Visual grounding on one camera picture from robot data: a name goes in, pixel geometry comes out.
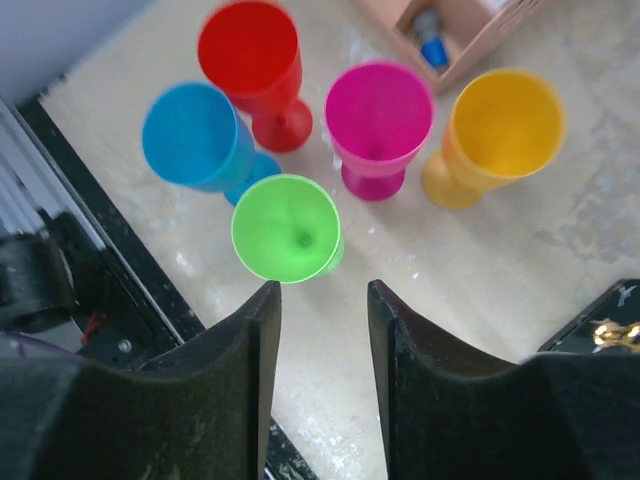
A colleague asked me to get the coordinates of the pink plastic file organizer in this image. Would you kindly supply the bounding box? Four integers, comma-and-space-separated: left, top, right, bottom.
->
353, 0, 546, 93

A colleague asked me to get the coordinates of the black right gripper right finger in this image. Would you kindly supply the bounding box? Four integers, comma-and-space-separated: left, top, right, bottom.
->
367, 280, 639, 479

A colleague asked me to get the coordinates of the blue plastic wine glass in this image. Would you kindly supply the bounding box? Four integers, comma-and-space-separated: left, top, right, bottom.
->
141, 82, 282, 205

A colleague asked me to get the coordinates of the blue grey cap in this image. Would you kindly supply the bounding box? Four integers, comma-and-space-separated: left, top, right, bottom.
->
411, 10, 449, 69

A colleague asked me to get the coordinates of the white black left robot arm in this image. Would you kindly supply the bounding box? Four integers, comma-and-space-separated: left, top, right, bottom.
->
1, 234, 76, 333

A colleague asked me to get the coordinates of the green plastic wine glass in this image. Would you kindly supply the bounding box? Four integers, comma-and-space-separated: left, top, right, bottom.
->
231, 174, 345, 284

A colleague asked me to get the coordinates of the gold wire wine glass rack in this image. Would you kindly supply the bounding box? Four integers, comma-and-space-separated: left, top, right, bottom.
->
538, 279, 639, 355

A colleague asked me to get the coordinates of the red plastic wine glass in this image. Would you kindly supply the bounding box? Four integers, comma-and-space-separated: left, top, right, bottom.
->
197, 1, 313, 153

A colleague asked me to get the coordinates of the yellow plastic wine glass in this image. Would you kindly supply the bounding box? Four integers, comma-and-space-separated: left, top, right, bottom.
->
422, 69, 567, 209

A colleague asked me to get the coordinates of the magenta plastic wine glass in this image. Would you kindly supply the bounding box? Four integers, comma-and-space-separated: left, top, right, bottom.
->
324, 61, 436, 202

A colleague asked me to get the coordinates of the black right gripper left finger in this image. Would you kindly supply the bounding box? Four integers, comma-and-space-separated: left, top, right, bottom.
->
1, 281, 282, 479

